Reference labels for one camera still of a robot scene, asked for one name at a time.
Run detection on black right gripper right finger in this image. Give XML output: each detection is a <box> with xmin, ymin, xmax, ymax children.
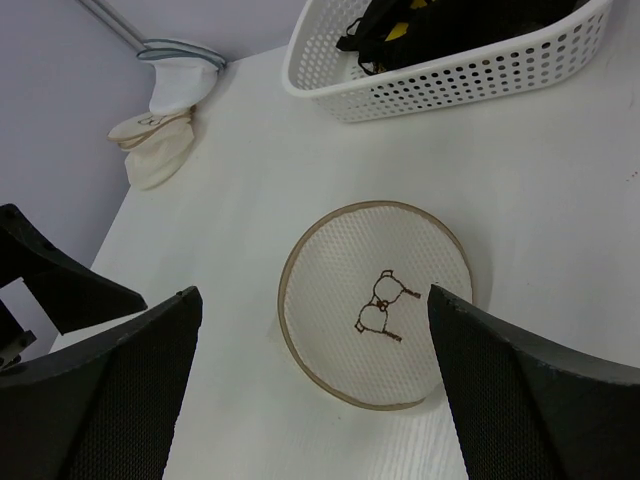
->
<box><xmin>427</xmin><ymin>285</ymin><xmax>639</xmax><ymax>479</ymax></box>

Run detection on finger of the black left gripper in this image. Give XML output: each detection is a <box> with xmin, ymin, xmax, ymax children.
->
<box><xmin>1</xmin><ymin>204</ymin><xmax>147</xmax><ymax>334</ymax></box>

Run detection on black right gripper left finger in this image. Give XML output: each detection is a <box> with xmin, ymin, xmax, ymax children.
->
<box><xmin>1</xmin><ymin>287</ymin><xmax>203</xmax><ymax>479</ymax></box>

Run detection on flat cream laundry bag upper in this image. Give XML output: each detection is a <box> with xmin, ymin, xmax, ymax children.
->
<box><xmin>107</xmin><ymin>108</ymin><xmax>194</xmax><ymax>150</ymax></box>

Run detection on white perforated plastic basket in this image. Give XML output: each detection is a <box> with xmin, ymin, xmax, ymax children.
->
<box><xmin>281</xmin><ymin>1</ymin><xmax>612</xmax><ymax>123</ymax></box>

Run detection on black garments in basket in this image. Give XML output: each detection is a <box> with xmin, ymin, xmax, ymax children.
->
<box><xmin>336</xmin><ymin>0</ymin><xmax>578</xmax><ymax>75</ymax></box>

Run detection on left aluminium frame post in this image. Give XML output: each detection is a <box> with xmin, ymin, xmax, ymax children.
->
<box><xmin>77</xmin><ymin>0</ymin><xmax>145</xmax><ymax>52</ymax></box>

